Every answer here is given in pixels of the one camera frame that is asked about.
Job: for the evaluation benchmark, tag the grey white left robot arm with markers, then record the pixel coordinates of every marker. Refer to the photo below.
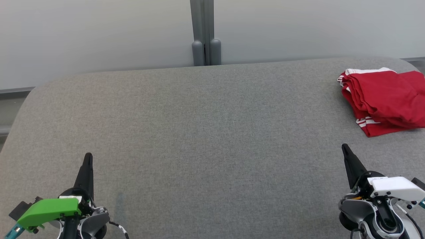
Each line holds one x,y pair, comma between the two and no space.
93,222

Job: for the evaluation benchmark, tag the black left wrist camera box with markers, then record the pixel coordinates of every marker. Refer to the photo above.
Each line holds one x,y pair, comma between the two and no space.
20,209

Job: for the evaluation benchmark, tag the grey partition post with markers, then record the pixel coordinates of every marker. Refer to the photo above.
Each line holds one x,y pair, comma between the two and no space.
202,33

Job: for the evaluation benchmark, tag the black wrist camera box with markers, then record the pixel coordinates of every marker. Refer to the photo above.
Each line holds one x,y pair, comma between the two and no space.
20,209
419,183

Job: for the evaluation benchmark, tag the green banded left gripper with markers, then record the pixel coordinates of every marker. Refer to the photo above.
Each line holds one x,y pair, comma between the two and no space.
49,210

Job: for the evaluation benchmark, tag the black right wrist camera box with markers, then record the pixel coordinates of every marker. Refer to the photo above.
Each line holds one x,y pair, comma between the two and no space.
419,183

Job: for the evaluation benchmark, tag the red and white shorts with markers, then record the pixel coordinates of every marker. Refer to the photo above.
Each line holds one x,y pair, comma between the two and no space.
385,96

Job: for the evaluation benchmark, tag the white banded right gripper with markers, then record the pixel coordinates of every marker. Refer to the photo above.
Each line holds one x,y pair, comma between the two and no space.
398,186

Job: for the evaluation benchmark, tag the grey fabric sofa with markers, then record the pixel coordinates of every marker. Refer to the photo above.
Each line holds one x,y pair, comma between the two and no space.
215,149

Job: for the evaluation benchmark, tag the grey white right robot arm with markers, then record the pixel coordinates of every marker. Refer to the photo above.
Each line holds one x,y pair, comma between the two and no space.
358,209

